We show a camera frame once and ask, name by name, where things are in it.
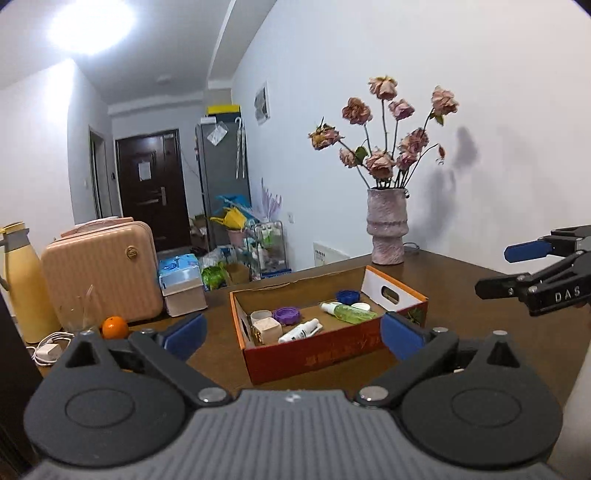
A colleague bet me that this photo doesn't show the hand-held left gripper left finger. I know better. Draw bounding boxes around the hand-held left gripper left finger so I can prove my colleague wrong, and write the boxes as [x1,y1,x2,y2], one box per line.
[65,313,232,408]

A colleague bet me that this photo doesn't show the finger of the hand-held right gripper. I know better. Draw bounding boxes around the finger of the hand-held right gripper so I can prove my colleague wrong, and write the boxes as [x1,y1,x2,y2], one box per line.
[504,224,591,264]
[475,251,591,303]

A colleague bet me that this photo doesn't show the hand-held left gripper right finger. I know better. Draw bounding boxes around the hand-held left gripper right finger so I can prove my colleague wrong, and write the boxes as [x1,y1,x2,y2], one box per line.
[355,311,522,409]

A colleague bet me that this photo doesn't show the green clear bottle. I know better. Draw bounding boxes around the green clear bottle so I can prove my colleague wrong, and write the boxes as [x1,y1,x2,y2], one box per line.
[320,301,378,324]

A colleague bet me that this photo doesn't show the beige cube box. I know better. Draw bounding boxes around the beige cube box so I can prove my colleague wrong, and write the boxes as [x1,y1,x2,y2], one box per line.
[252,318,283,346]

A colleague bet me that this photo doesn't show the red cardboard box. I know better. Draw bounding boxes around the red cardboard box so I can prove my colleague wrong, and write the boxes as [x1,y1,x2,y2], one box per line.
[229,265,429,386]

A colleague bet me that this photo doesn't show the white squeeze tube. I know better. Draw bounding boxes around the white squeeze tube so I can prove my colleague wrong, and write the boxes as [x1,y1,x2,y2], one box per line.
[278,318,324,344]

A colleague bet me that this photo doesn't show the purple ribbed cap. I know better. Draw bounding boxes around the purple ribbed cap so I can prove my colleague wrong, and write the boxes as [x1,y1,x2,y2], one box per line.
[272,307,303,326]

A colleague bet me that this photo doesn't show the white small bin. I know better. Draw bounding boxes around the white small bin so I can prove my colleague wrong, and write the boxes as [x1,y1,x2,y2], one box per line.
[163,284,208,318]

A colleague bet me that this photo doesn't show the blue tissue pack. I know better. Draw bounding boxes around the blue tissue pack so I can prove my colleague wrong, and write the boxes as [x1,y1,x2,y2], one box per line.
[159,253,204,291]

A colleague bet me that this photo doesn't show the plastic bag with greens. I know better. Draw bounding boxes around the plastic bag with greens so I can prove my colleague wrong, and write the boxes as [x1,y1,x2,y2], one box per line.
[201,249,232,291]

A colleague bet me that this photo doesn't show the orange fruit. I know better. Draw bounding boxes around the orange fruit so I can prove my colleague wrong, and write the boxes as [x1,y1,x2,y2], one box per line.
[102,316,130,340]

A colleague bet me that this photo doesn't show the pink ribbed suitcase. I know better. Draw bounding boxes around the pink ribbed suitcase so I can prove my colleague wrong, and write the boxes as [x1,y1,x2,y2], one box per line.
[41,217,164,326]

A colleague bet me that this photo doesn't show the clear drinking glass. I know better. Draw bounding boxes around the clear drinking glass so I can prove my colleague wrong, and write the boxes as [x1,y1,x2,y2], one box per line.
[62,286,100,334]

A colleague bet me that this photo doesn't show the pink textured vase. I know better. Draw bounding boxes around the pink textured vase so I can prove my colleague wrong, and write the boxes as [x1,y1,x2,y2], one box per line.
[367,188,409,266]

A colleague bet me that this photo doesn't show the yellow watering can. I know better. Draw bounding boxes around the yellow watering can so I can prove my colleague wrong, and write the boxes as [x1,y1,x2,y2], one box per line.
[210,208,245,230]

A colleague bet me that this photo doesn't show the blue plastic item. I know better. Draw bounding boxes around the blue plastic item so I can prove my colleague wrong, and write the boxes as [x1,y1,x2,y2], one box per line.
[217,195,252,217]

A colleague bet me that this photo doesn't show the dark brown entrance door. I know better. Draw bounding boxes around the dark brown entrance door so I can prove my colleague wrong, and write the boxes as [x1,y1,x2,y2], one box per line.
[115,129,192,252]

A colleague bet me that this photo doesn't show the purple lavender bunch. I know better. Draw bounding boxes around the purple lavender bunch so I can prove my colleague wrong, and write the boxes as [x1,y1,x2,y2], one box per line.
[252,178,282,222]

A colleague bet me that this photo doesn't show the grey refrigerator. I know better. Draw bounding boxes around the grey refrigerator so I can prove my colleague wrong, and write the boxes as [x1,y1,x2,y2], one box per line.
[195,121,252,250]

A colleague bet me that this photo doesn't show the yellow thermos jug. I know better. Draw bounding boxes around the yellow thermos jug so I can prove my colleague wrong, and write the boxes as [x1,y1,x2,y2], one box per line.
[0,222,61,344]

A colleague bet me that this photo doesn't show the dried pink roses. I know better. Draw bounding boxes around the dried pink roses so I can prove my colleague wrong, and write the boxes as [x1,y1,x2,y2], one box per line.
[308,76,460,190]

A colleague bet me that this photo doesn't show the hanging folded umbrella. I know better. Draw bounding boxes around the hanging folded umbrella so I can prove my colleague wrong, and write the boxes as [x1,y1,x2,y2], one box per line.
[235,117,247,178]

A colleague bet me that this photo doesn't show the bright ceiling light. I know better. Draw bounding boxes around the bright ceiling light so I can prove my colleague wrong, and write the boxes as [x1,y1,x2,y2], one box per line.
[48,0,137,56]

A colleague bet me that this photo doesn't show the white wire rack cart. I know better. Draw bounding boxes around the white wire rack cart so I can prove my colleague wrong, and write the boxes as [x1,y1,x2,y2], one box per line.
[252,220,287,278]

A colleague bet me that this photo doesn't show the white charger with cable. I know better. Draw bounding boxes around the white charger with cable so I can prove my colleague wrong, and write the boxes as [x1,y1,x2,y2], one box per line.
[28,332,74,366]

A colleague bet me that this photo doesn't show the grey interior door frame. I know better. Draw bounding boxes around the grey interior door frame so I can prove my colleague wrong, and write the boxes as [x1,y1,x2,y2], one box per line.
[89,127,109,220]

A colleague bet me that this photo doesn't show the framed wall picture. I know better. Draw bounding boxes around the framed wall picture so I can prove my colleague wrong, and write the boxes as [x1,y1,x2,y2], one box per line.
[255,82,271,126]

